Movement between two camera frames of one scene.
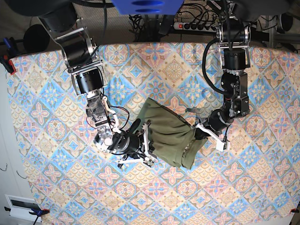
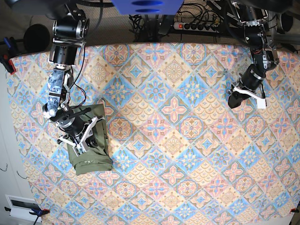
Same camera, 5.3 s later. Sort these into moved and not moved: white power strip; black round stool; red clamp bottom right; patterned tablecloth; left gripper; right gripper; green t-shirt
Moved: green t-shirt; right gripper; left gripper
Not moved: red clamp bottom right; white power strip; black round stool; patterned tablecloth
